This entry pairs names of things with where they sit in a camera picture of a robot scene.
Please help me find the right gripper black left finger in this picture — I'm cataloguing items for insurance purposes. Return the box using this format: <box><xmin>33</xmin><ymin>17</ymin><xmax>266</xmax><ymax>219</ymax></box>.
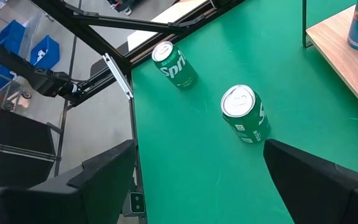
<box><xmin>0</xmin><ymin>139</ymin><xmax>137</xmax><ymax>224</ymax></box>

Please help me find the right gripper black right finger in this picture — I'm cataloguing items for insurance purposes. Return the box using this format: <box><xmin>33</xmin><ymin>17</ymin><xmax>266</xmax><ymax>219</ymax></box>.
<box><xmin>262</xmin><ymin>138</ymin><xmax>358</xmax><ymax>224</ymax></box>

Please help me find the green table mat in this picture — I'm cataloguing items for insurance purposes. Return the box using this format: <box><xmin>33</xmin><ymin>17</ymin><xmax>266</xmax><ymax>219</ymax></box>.
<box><xmin>131</xmin><ymin>0</ymin><xmax>358</xmax><ymax>224</ymax></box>

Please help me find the black storage cart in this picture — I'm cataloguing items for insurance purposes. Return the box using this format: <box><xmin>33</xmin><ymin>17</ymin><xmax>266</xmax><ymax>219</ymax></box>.
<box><xmin>0</xmin><ymin>108</ymin><xmax>62</xmax><ymax>189</ymax></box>

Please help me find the black cylindrical device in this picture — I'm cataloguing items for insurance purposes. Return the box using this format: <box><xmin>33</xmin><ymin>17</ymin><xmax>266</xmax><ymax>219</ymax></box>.
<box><xmin>29</xmin><ymin>68</ymin><xmax>83</xmax><ymax>101</ymax></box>

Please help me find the green Sprite soda can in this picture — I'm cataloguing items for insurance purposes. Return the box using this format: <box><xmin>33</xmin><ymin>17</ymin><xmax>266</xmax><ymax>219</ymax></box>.
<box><xmin>151</xmin><ymin>40</ymin><xmax>198</xmax><ymax>90</ymax></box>
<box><xmin>220</xmin><ymin>83</ymin><xmax>270</xmax><ymax>144</ymax></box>

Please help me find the small grey table camera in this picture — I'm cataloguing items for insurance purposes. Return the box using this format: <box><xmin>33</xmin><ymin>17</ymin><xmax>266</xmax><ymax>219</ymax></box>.
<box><xmin>128</xmin><ymin>192</ymin><xmax>146</xmax><ymax>216</ymax></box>

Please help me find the silver metal bracket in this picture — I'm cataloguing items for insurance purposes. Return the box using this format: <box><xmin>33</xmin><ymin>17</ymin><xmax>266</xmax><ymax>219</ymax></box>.
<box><xmin>101</xmin><ymin>52</ymin><xmax>135</xmax><ymax>100</ymax></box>

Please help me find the wooden shelf black wire frame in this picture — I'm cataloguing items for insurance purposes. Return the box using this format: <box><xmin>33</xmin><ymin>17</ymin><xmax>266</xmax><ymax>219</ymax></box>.
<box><xmin>301</xmin><ymin>0</ymin><xmax>358</xmax><ymax>123</ymax></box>

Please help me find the grey wire shelving cart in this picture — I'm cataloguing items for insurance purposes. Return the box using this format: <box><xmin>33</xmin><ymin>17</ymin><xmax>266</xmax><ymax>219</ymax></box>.
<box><xmin>0</xmin><ymin>9</ymin><xmax>48</xmax><ymax>111</ymax></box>

